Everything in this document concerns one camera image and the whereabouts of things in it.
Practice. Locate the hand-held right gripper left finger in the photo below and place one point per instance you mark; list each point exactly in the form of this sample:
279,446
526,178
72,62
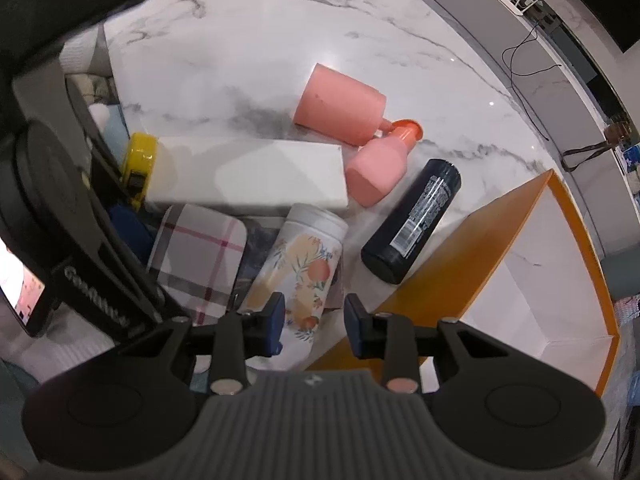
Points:
274,321

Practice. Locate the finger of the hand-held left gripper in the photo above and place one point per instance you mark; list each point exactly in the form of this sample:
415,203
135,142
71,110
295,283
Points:
112,185

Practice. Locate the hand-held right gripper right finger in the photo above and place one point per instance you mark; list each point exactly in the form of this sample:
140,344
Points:
352,331

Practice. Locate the floral print tin can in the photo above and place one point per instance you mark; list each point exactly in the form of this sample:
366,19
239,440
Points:
300,260

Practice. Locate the black bottle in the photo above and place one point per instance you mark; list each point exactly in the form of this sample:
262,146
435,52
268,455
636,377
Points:
410,225

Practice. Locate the orange box white inside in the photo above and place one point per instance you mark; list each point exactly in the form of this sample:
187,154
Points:
450,245

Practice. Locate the yellow tape measure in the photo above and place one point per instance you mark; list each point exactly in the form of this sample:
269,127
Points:
137,155

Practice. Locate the dark blue object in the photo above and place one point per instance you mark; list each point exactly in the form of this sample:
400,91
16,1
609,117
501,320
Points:
131,230

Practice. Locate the light blue cloth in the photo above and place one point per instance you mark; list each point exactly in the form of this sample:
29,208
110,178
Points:
114,127

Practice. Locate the dark patterned pouch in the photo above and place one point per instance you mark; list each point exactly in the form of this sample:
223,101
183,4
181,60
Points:
256,250

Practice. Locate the plaid case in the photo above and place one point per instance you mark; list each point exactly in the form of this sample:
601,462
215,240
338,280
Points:
195,250

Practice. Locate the white rectangular box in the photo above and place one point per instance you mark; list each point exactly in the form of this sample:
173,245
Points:
240,175

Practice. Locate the pink bottle orange cap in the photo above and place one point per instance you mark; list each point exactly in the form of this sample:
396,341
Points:
375,170

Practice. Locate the white cloth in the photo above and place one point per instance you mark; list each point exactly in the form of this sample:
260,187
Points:
60,352

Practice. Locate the pink cloth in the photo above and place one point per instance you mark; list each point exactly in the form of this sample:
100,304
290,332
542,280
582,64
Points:
340,105

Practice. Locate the brown bag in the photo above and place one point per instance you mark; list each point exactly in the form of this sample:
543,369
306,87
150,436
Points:
617,132

